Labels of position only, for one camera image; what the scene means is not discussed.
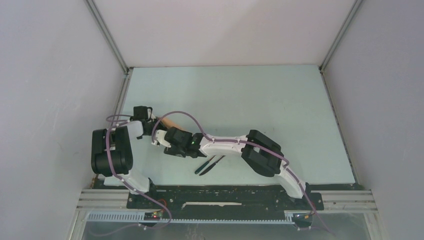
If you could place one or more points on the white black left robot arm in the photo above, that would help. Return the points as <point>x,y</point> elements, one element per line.
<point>111,150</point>

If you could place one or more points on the peach satin napkin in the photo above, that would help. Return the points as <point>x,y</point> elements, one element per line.
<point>167,123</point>

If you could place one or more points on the left side aluminium rail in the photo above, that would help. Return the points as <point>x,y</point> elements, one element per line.
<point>111,99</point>

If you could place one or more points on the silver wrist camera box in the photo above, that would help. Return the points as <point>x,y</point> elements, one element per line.
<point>159,139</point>

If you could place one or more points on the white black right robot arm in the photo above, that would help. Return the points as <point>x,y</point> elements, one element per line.
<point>261,153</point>

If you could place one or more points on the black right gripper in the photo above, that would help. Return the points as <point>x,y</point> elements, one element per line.
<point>173,151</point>

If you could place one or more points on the gold spoon dark handle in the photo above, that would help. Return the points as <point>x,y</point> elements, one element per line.
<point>197,171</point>

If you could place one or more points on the black table knife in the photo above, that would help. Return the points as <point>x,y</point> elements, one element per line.
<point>211,166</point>

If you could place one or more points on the aluminium corner post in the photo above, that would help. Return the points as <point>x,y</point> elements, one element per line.
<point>354,10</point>
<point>102,25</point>

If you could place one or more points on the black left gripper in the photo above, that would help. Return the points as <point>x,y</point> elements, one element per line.
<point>155,120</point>

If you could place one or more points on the grey slotted cable duct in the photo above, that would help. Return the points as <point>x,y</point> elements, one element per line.
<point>140,217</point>

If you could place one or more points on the right aluminium corner post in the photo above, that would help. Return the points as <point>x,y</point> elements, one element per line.
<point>354,10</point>

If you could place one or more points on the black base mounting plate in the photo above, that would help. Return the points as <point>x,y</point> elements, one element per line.
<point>273,196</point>

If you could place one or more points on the aluminium front frame rail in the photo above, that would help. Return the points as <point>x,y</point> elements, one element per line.
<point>334,201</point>

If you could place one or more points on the left aluminium corner post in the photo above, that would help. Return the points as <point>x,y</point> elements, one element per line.
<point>102,25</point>

